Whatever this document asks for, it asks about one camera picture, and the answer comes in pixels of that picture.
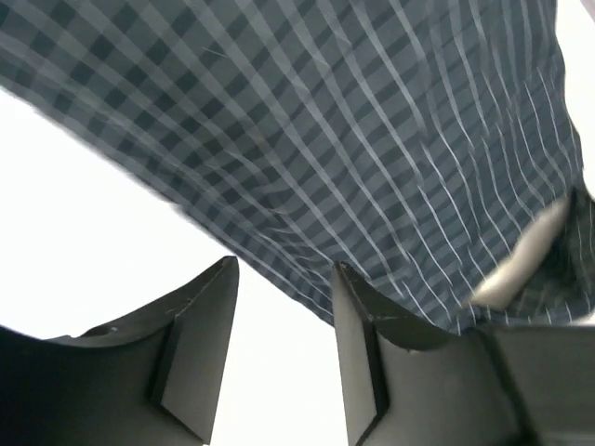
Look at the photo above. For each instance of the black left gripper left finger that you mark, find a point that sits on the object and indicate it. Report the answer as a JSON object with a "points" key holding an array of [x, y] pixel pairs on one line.
{"points": [[151, 377]]}

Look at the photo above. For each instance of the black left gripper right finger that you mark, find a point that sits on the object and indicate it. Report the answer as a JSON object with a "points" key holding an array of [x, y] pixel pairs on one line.
{"points": [[407, 382]]}

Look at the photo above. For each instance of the cream pillow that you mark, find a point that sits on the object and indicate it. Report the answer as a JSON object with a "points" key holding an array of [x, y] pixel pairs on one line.
{"points": [[510, 275]]}

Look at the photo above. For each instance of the dark checked pillowcase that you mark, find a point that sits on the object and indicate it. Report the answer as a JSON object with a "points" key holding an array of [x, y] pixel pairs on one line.
{"points": [[413, 140]]}

